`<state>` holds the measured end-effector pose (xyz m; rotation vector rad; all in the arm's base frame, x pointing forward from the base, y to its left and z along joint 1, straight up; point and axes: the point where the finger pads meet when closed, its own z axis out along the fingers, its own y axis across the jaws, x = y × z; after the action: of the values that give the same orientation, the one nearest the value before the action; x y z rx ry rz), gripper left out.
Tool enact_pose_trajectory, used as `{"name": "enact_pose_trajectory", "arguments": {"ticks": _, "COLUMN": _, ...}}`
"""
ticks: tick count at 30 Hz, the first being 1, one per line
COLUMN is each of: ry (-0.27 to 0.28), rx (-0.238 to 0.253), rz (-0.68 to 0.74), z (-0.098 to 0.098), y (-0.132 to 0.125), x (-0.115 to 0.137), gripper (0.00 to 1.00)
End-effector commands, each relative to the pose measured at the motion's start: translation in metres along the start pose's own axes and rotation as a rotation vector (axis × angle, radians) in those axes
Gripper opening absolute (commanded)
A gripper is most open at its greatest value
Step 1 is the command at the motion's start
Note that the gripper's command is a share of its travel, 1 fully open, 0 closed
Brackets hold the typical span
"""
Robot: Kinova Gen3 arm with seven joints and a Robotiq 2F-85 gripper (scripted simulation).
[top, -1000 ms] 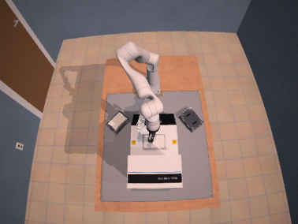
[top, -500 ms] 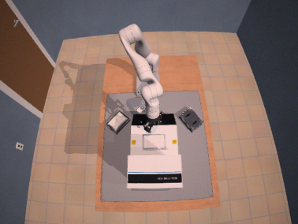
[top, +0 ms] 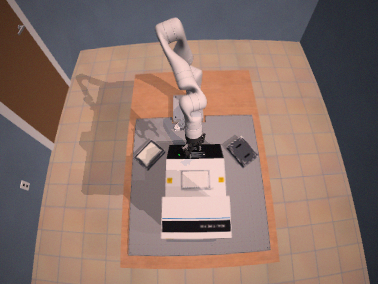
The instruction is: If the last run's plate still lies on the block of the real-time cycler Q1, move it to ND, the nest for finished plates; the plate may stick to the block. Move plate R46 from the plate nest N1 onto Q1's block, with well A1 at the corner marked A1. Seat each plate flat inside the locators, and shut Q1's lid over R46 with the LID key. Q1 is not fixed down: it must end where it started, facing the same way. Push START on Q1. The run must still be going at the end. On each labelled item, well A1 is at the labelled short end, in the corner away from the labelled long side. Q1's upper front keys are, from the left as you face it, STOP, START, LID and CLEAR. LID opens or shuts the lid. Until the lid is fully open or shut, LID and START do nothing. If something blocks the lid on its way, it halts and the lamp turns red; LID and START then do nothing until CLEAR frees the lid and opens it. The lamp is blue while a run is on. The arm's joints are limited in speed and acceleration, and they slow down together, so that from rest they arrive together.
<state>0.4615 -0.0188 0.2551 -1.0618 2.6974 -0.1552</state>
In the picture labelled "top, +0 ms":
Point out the black rectangular frame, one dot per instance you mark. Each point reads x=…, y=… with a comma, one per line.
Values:
x=242, y=151

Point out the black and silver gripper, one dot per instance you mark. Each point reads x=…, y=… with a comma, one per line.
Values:
x=191, y=143

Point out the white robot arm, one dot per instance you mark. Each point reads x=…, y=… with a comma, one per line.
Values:
x=194, y=100

